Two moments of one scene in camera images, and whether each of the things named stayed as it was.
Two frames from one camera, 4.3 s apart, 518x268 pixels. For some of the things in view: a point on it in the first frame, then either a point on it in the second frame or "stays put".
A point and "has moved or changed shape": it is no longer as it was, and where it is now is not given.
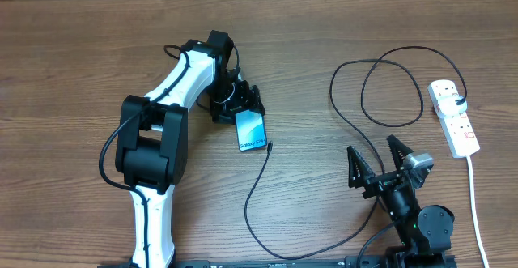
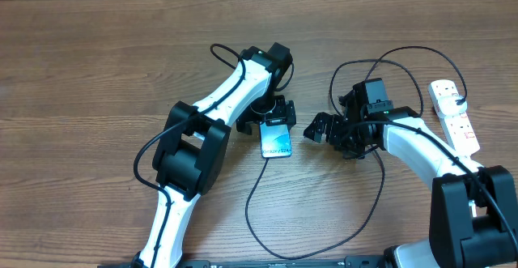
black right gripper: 377,183 → 335,125
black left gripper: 248,99 → 285,113
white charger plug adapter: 449,107 stays put
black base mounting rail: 349,262 stays put
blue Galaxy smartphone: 251,130 has moved or changed shape
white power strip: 458,129 stays put
